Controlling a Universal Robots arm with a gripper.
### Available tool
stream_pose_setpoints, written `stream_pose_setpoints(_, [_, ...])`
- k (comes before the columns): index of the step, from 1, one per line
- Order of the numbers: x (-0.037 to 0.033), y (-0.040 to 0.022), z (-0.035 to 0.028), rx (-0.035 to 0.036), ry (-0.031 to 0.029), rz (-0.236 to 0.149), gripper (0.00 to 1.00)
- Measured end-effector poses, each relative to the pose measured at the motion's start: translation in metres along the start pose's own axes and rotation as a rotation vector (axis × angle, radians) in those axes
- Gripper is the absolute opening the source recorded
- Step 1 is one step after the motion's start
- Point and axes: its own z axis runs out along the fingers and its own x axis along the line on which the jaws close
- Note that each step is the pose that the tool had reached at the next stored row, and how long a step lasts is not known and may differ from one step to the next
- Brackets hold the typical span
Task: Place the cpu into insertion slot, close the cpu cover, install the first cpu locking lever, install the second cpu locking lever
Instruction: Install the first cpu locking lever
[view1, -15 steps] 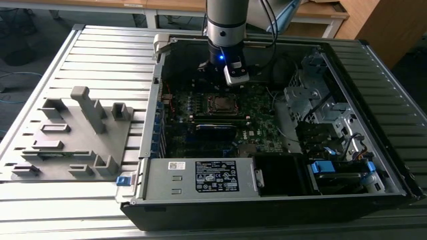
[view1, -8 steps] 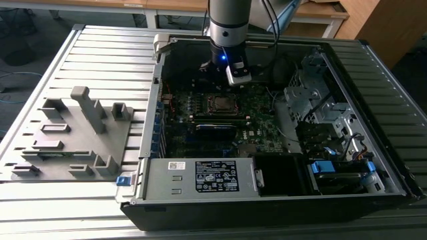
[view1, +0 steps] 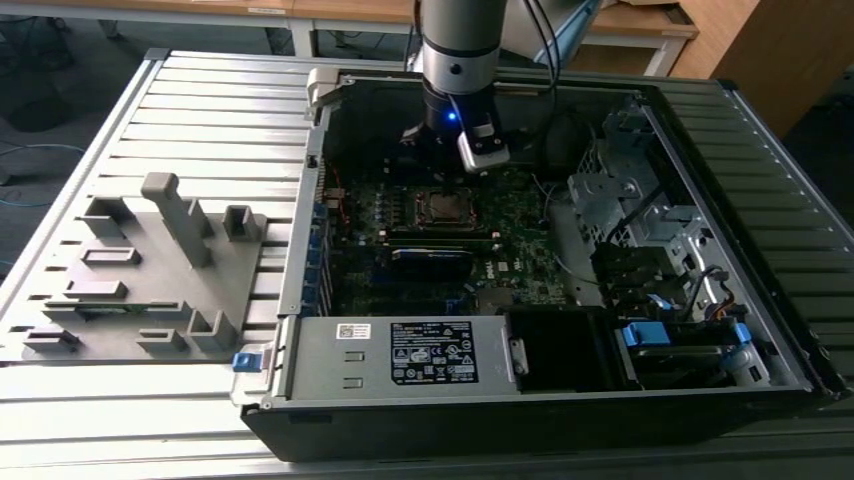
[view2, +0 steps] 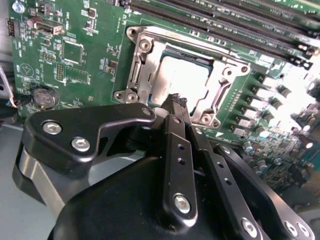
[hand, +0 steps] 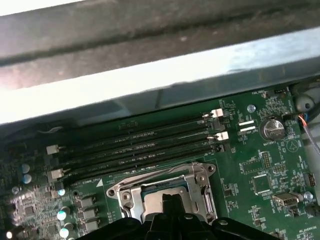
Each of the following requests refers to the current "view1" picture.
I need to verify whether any grey parts rack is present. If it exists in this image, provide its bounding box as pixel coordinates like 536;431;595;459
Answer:
18;172;269;362

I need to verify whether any black graphics card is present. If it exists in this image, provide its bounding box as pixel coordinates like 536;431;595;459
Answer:
388;246;478;282

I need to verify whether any silver metal disk bay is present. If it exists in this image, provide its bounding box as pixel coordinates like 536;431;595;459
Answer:
566;172;646;212

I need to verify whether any grey plastic case latch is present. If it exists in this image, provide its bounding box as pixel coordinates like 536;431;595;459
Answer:
304;68;343;123

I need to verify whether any grey chipset heat sink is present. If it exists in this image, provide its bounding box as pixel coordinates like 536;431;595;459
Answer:
475;286;516;310

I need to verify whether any black PC case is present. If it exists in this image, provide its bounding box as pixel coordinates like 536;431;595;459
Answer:
229;67;854;464

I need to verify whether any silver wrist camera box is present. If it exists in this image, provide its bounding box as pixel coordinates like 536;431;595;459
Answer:
455;117;512;175

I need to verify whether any black power cable bundle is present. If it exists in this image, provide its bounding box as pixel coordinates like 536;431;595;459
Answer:
683;263;743;324

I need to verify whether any black drive cable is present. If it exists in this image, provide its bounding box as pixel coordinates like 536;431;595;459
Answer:
602;182;668;251

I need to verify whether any wooden cabinet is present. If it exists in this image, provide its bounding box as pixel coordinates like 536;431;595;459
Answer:
668;0;854;140

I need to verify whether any blue floor cable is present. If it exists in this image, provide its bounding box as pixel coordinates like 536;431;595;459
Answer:
0;142;89;209

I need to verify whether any green motherboard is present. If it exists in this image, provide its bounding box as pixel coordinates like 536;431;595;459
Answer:
324;167;606;319

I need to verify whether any silver power supply unit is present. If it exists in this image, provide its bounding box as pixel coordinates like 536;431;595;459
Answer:
284;314;523;400

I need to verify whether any green RAM stick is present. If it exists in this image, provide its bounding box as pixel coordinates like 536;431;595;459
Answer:
73;303;153;318

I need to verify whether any wooden desk white frame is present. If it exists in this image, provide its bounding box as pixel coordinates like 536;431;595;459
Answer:
292;0;700;77
0;0;299;57

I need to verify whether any perforated metal drive cage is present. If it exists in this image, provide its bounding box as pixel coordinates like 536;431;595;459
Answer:
574;97;662;176

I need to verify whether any black plastic shroud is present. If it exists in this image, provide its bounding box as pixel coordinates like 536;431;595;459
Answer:
504;306;619;395

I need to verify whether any blue disk carrier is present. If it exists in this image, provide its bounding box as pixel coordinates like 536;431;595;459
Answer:
616;321;755;390

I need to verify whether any thick black cable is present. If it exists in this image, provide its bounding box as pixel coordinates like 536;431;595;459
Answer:
540;108;596;169

